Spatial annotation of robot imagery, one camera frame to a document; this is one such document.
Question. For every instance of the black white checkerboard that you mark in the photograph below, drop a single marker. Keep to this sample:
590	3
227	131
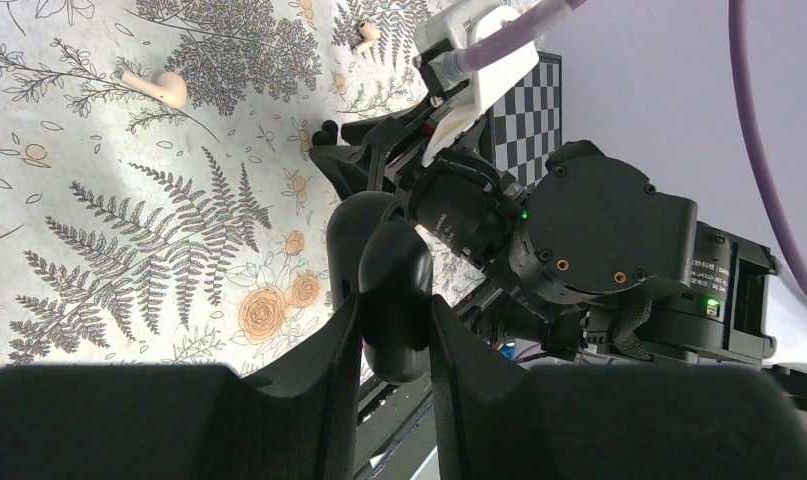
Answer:
525	125

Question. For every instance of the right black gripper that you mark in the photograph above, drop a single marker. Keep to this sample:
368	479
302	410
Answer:
384	154

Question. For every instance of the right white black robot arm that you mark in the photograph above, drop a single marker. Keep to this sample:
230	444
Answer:
589	257

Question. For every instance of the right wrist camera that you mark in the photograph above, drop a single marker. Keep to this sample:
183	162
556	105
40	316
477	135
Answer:
463	24

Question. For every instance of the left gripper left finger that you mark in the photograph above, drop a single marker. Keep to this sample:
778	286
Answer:
293	419

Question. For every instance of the floral patterned table mat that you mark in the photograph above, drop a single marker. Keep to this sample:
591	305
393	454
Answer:
132	232

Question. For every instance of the black earbud charging case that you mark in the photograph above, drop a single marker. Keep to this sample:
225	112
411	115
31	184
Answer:
376	254

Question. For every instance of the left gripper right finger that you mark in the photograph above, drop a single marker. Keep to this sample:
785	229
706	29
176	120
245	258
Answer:
497	420

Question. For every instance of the pink earbud near fern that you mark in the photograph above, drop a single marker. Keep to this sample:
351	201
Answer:
169	88

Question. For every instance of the black earbud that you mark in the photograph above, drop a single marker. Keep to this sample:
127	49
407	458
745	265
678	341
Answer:
327	135

